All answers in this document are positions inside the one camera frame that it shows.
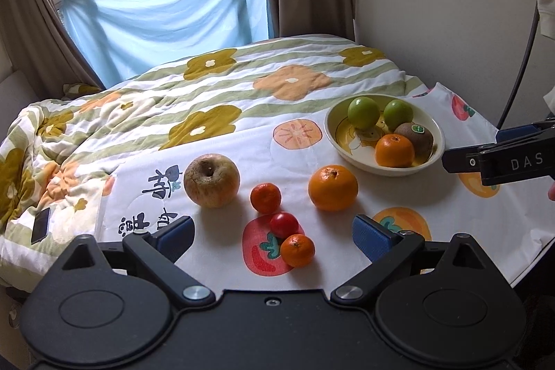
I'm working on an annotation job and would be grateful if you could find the brown left curtain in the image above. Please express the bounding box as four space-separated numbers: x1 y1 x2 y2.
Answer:
1 0 104 98

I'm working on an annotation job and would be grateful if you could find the brownish russet apple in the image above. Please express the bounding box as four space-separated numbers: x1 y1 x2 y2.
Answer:
183 153 240 208

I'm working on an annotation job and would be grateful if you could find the brown kiwi with sticker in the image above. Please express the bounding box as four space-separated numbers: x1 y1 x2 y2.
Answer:
394 122 434 162

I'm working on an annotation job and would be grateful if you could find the grey upholstered headboard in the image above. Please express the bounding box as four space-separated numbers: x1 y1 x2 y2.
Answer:
0 71 39 140

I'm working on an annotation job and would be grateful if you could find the black cable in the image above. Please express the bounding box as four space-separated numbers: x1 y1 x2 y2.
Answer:
496 0 544 131

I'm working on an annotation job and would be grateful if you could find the white fruit print cloth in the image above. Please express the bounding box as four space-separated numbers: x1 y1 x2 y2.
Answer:
92 81 555 293

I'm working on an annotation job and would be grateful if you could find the green apple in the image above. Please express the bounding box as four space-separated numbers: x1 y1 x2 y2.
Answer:
347 97 380 130
383 98 414 131

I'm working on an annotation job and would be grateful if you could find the red cherry tomato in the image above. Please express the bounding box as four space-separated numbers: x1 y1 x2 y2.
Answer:
269 212 299 240

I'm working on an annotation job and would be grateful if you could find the cream duck print bowl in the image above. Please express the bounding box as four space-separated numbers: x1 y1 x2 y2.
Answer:
325 94 446 177

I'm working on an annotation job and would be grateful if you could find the light blue window cloth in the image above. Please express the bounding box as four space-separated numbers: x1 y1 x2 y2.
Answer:
61 0 270 87

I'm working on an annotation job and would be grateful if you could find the person's right hand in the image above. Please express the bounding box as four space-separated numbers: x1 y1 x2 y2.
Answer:
547 183 555 201

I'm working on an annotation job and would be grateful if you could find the small mandarin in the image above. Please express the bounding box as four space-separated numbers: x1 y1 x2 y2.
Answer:
250 182 281 215
280 234 315 268

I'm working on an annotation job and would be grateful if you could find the floral striped quilt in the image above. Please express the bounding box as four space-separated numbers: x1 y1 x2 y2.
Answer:
1 35 424 292

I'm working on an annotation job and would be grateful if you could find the black smartphone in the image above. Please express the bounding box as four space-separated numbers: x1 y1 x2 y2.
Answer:
31 207 51 245

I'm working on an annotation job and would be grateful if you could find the large orange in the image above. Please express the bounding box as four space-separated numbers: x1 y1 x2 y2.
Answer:
374 133 415 168
308 164 358 212

